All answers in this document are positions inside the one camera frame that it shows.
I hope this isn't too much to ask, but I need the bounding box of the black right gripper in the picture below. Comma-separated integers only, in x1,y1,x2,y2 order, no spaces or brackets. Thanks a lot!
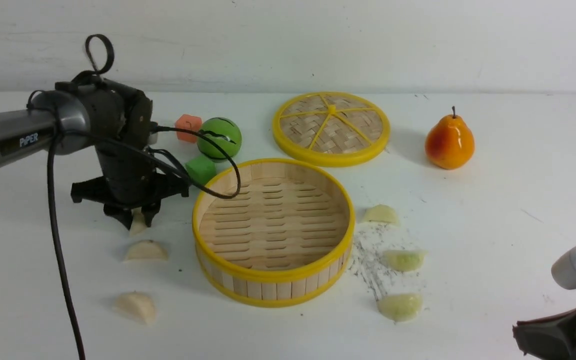
512,309,576,360

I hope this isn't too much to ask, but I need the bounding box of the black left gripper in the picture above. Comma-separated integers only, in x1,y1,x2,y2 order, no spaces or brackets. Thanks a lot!
70,145,190,231

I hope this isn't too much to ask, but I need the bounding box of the white dumpling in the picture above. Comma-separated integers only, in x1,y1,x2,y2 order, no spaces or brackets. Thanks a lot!
123,239,169,262
129,209,148,237
112,291,157,326

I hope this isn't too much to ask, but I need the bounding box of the pale green dumpling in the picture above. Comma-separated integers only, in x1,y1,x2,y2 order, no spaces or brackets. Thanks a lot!
361,203,400,226
382,250,426,272
376,292,423,322

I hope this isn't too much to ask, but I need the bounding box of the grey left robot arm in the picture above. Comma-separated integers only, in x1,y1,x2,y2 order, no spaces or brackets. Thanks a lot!
0,79,190,228

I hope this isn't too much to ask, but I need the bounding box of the yellow rimmed bamboo steamer tray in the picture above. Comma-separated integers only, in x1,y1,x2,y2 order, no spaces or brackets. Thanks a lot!
192,158,355,308

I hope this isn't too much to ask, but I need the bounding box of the woven bamboo steamer lid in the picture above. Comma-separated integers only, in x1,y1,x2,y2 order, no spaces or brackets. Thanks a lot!
271,91,391,167

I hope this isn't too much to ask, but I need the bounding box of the green foam cube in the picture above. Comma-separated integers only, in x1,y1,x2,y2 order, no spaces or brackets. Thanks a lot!
185,154,217,186

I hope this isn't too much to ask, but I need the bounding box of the orange foam cube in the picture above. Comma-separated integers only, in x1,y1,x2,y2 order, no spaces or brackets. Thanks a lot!
174,114,203,144

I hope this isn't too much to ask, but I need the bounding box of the green toy watermelon ball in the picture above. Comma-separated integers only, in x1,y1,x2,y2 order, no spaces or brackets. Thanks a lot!
197,117,243,162

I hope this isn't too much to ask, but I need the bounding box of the orange yellow toy pear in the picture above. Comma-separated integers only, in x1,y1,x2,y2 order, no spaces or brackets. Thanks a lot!
424,105,476,170

